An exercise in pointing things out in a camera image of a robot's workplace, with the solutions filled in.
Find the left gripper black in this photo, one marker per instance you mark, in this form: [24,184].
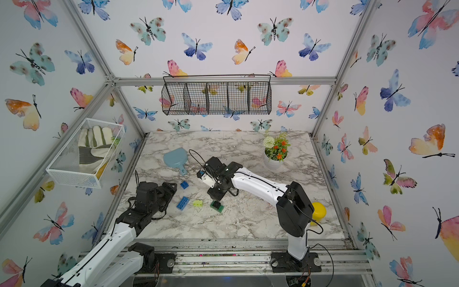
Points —
[168,194]

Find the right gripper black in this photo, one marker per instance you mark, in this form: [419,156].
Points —
[214,196]

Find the green long lego brick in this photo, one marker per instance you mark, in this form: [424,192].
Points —
[220,210]

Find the black small lego brick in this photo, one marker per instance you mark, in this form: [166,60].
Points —
[216,205]

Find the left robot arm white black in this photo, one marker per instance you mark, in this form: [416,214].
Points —
[117,256]

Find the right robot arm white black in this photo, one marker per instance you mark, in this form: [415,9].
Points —
[294,208]

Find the blue long lego brick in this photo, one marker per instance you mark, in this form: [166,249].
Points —
[183,203]

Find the lime green lego brick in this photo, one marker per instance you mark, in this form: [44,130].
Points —
[197,203]

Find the light blue dustpan scoop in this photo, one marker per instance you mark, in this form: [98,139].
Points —
[177,159]

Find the white pot with flowers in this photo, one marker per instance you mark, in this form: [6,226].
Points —
[276,149]

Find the work glove white grey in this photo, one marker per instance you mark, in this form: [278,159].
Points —
[96,146]

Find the yellow cup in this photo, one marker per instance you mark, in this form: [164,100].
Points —
[319,213]

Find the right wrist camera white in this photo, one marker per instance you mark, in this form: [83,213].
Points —
[206,179]

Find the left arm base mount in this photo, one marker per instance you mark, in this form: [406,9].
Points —
[143,259]

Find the white wire wall basket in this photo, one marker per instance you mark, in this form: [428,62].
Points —
[64,168]

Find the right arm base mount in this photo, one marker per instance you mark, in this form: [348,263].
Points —
[283,262]

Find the black wire wall basket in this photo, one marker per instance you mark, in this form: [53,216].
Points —
[225,95]

